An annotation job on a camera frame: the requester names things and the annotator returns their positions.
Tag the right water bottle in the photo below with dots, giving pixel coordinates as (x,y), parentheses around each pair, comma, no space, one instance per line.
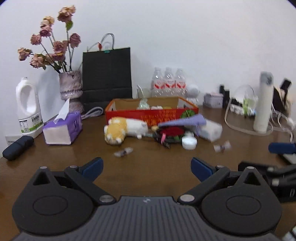
(180,83)

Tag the dried pink flower bouquet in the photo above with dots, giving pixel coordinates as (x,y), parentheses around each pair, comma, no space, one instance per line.
(56,54)

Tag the white tissue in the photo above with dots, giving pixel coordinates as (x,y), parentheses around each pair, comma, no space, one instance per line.
(156,107)

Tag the dark blue glasses case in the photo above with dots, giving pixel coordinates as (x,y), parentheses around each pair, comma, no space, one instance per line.
(18,147)

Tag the black paper bag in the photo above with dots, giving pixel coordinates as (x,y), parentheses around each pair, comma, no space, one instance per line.
(106,74)

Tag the candy wrapper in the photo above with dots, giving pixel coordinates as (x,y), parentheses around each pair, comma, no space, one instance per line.
(123,152)
(223,147)

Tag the small lilac tin box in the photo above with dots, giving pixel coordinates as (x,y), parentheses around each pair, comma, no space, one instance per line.
(213,100)

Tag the white detergent jug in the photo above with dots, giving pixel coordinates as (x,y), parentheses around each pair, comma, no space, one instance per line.
(28,109)

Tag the white cylindrical bottle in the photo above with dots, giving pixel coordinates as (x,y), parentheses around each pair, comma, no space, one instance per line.
(264,103)

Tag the orange cardboard box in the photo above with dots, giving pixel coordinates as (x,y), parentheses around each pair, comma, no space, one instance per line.
(173,108)

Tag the glass cup with spoon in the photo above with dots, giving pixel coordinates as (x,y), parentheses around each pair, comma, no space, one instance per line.
(143,92)

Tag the right candy wrapper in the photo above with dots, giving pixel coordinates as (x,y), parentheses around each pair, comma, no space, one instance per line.
(223,147)

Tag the white round jar lid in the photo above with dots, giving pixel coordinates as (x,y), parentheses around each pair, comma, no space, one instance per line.
(189,142)

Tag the purple tissue box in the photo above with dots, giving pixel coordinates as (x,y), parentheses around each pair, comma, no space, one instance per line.
(65,128)

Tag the clear plastic container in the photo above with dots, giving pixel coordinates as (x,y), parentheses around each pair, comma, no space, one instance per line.
(210,131)

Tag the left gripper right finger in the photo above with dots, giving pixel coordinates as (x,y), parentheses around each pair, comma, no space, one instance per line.
(210,177)

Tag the middle water bottle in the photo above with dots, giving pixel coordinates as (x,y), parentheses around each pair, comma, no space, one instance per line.
(170,82)

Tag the purple marbled vase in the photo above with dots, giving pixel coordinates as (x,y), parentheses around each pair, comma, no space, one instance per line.
(71,89)

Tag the water bottle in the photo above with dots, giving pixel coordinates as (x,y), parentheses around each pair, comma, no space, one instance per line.
(180,83)
(170,82)
(157,83)

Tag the white power strip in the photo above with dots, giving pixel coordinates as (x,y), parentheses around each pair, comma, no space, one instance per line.
(246,108)

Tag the left water bottle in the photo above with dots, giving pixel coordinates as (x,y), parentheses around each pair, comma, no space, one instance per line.
(157,83)

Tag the left candy wrapper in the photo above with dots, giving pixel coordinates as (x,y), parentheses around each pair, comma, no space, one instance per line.
(123,152)

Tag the clear plastic bag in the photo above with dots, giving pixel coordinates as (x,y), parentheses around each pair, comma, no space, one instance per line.
(143,104)

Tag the black cosmetic tubes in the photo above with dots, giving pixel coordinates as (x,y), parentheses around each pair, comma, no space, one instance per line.
(226,96)

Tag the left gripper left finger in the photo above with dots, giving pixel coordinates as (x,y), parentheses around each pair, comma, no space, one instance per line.
(84,176)

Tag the yellow white plush toy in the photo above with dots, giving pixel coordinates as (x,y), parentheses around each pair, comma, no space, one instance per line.
(119,128)

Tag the purple knitted cloth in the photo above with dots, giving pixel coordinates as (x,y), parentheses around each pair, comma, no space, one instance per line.
(192,123)

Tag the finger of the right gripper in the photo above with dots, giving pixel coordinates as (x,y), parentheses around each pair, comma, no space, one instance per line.
(286,151)
(275,176)

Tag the white astronaut figure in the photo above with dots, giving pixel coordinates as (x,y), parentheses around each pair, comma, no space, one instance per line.
(192,94)

